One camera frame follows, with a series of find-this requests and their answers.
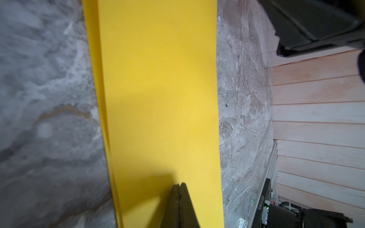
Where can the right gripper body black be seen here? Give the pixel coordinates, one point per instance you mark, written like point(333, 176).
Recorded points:
point(307, 26)

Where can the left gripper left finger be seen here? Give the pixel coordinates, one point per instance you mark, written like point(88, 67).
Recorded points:
point(171, 218)

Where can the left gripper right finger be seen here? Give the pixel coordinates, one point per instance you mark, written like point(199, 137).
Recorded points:
point(187, 215)

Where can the yellow paper sheet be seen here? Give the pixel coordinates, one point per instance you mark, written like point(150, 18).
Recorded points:
point(154, 66)

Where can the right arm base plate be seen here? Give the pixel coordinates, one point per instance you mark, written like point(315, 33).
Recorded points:
point(262, 210)

